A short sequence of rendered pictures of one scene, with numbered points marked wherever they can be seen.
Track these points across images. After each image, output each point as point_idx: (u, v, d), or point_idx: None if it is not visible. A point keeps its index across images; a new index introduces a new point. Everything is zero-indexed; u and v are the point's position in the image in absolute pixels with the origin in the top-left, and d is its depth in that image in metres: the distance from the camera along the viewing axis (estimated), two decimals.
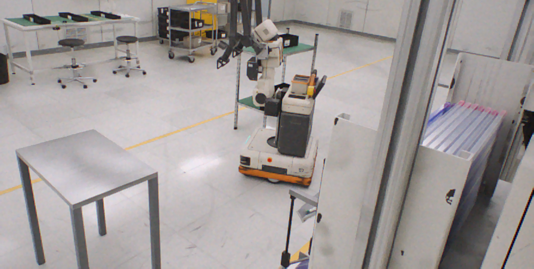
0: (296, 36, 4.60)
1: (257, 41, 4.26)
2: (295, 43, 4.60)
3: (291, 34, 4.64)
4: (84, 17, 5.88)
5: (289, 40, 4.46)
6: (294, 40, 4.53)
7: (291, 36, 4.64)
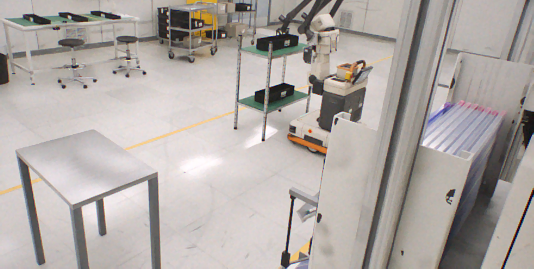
0: (296, 36, 4.60)
1: (257, 41, 4.26)
2: (295, 43, 4.60)
3: (291, 34, 4.64)
4: (84, 17, 5.88)
5: (289, 40, 4.46)
6: (294, 40, 4.53)
7: (291, 36, 4.64)
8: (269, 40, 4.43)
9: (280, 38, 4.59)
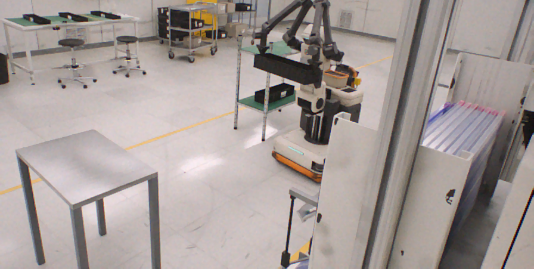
0: (267, 54, 3.37)
1: (306, 74, 2.92)
2: None
3: (260, 54, 3.31)
4: (84, 17, 5.88)
5: (283, 62, 3.28)
6: (276, 59, 3.34)
7: (260, 55, 3.32)
8: (283, 68, 3.07)
9: (265, 62, 3.21)
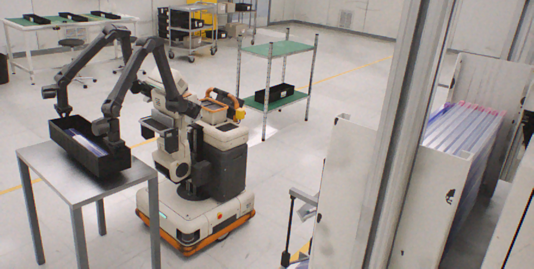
0: (74, 117, 2.30)
1: (99, 163, 1.87)
2: (81, 130, 2.33)
3: (59, 118, 2.24)
4: (84, 17, 5.88)
5: None
6: (86, 125, 2.28)
7: (61, 120, 2.25)
8: (77, 148, 2.01)
9: (60, 135, 2.14)
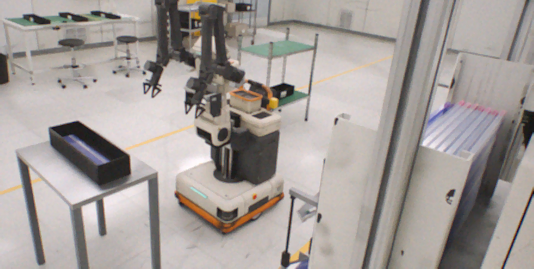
0: (74, 123, 2.31)
1: (99, 170, 1.88)
2: (81, 136, 2.34)
3: (59, 126, 2.25)
4: (84, 17, 5.88)
5: (92, 136, 2.23)
6: (86, 131, 2.29)
7: (61, 127, 2.26)
8: (77, 155, 2.02)
9: (60, 142, 2.15)
